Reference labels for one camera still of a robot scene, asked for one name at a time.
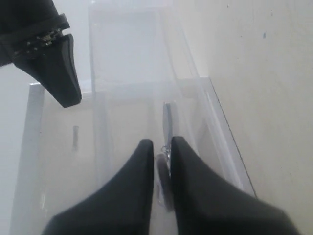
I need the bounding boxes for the keys with blue tag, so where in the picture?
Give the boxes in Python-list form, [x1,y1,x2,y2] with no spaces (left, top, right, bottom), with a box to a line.
[156,103,174,212]

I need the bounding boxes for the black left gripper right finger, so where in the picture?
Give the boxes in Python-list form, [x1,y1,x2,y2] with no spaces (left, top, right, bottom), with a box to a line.
[170,137,299,235]

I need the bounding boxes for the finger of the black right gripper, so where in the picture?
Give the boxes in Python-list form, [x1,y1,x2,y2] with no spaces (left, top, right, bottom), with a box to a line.
[14,34,82,108]

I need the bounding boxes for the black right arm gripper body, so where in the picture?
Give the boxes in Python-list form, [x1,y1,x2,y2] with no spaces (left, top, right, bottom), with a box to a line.
[0,0,70,66]

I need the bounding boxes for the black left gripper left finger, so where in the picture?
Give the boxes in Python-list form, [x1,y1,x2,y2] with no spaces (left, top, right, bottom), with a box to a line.
[42,139,154,235]

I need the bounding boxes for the white plastic drawer cabinet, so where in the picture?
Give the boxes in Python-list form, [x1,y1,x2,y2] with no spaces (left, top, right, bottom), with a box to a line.
[9,81,105,235]

